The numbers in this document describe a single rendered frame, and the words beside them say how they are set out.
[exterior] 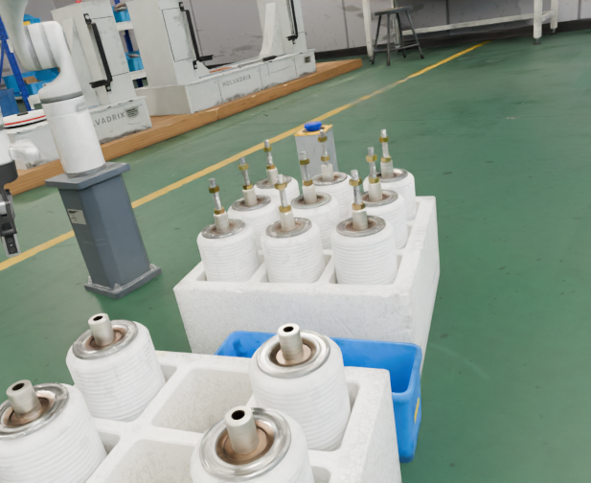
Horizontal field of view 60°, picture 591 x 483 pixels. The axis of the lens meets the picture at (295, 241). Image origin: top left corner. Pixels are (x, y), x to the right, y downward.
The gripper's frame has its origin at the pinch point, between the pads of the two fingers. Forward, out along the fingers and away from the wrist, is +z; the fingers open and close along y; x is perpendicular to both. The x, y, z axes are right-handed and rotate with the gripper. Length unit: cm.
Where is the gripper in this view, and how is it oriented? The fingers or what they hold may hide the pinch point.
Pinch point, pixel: (9, 241)
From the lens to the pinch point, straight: 101.9
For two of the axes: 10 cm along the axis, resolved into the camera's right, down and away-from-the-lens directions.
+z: 0.2, 9.2, 4.0
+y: 5.5, 3.3, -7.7
